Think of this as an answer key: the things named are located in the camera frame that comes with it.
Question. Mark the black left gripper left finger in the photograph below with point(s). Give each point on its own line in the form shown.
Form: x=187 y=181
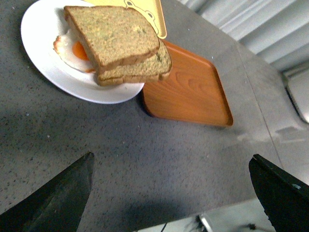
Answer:
x=57 y=206

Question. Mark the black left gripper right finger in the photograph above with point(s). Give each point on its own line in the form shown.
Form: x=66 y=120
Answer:
x=285 y=198

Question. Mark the bread slice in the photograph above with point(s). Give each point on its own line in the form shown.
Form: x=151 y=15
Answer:
x=112 y=36
x=155 y=68

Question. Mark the white round plate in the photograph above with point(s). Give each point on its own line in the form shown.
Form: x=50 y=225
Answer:
x=42 y=22

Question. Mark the brown wooden tray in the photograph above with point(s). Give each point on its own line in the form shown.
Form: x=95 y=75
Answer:
x=193 y=92

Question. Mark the fried egg toy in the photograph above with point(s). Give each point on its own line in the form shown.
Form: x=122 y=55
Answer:
x=71 y=52

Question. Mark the grey curtain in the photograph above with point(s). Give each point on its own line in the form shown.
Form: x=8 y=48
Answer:
x=275 y=30

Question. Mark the yellow bear tray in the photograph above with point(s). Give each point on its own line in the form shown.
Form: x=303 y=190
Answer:
x=150 y=9

